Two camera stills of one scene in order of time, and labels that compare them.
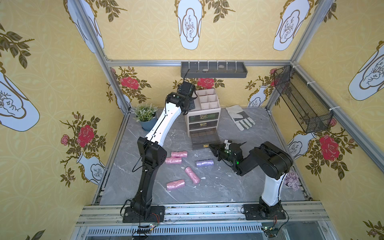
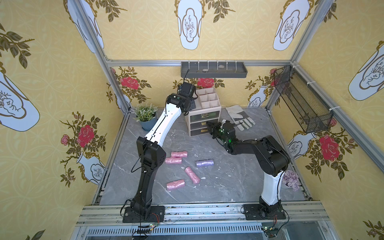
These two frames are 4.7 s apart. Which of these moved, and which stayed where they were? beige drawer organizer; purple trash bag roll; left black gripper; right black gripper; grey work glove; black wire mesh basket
Moved: right black gripper; beige drawer organizer
Stayed: purple trash bag roll; black wire mesh basket; grey work glove; left black gripper
